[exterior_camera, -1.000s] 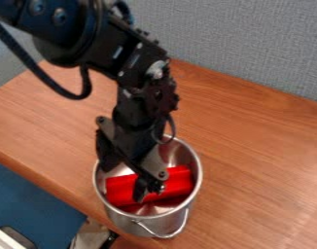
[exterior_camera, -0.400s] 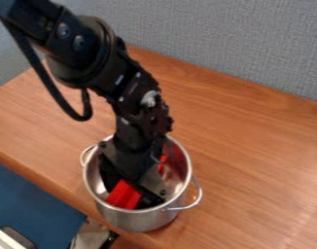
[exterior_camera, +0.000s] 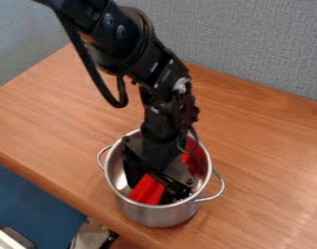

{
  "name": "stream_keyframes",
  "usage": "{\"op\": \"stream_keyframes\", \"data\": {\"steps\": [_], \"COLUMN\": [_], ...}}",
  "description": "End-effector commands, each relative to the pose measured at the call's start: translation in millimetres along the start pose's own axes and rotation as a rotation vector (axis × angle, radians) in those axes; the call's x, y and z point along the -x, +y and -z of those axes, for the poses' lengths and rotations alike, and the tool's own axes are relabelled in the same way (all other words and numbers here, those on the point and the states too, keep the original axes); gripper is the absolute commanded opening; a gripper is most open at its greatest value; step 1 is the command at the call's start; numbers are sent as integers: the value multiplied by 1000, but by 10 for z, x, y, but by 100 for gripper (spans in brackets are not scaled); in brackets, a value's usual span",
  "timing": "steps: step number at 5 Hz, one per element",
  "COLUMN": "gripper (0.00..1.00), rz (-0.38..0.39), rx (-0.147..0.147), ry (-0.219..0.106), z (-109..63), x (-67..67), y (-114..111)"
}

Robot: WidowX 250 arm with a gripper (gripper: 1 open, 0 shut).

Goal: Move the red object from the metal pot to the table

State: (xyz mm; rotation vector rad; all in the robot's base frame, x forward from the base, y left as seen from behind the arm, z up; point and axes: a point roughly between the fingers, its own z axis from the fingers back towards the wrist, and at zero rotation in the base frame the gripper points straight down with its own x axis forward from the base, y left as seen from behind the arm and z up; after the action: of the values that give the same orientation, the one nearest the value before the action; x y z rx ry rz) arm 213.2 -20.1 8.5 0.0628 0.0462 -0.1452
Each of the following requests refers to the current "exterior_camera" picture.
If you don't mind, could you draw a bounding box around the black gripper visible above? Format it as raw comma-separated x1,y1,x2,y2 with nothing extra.
121,135,191,205

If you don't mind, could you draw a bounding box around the red block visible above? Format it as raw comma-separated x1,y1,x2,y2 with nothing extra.
123,147,196,205

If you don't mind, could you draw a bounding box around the metal pot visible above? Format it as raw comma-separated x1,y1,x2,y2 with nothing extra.
96,139,224,228

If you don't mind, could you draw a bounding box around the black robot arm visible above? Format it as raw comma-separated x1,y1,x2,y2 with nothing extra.
33,0,199,204

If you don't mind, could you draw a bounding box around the white object at corner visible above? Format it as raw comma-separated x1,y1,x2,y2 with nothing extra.
0,227,37,249

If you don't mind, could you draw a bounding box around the grey table leg bracket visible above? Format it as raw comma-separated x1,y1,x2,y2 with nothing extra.
68,218,119,249

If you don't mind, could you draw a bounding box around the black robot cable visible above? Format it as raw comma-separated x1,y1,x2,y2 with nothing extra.
56,9,129,109

